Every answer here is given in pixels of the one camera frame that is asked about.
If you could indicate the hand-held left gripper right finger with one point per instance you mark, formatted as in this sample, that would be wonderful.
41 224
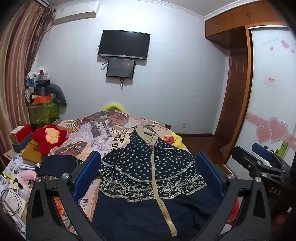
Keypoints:
209 166

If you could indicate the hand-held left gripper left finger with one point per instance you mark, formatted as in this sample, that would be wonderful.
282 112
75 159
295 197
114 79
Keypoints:
89 169

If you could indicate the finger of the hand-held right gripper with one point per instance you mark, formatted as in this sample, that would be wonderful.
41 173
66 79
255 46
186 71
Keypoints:
261 150
240 157

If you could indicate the navy patterned hooded jacket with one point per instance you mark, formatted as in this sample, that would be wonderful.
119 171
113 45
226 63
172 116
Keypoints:
143 166

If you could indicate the green bottle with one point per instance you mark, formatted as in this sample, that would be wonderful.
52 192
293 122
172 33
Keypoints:
282 150

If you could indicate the dark navy cloth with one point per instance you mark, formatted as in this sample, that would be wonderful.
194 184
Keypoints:
57 164

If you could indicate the newspaper print blanket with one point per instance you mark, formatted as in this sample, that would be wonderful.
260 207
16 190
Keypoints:
97 136

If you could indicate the yellow bedsheet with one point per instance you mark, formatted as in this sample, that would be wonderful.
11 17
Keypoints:
178 140

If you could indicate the red plush toy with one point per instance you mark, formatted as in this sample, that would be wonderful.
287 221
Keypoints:
41 139

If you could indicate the pink plush toy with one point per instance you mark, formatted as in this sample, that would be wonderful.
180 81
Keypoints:
27 176

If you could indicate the wooden door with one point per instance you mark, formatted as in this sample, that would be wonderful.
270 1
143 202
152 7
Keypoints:
235 92

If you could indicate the yellow cushion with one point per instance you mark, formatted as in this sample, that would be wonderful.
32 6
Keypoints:
113 107

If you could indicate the grey box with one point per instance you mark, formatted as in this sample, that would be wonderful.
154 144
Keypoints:
22 146

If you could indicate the red box with white lid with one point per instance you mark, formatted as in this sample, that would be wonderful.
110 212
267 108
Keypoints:
23 135

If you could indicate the grey neck pillow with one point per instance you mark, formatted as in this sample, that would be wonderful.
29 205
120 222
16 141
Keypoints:
59 92

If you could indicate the orange box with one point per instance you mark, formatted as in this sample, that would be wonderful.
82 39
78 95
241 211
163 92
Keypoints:
41 99

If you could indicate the pile of mixed clutter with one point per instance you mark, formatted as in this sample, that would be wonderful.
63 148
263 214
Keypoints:
34 81

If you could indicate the striped brown curtain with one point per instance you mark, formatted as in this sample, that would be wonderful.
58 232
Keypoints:
16 69

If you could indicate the wooden wardrobe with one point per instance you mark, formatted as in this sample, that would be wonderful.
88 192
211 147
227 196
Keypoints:
231 25

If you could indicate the white air conditioner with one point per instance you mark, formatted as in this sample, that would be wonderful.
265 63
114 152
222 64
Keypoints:
76 11

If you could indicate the white wall socket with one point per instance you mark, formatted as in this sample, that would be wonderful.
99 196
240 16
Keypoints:
183 125

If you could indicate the wooden bed post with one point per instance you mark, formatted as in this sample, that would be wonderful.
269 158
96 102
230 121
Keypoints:
167 126

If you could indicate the small black wall monitor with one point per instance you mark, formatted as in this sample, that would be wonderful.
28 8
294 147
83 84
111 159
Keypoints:
120 67

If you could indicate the black wall television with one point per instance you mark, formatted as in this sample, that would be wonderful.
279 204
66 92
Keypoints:
124 44

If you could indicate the white curtain rail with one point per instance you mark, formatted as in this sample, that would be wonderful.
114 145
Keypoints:
39 1

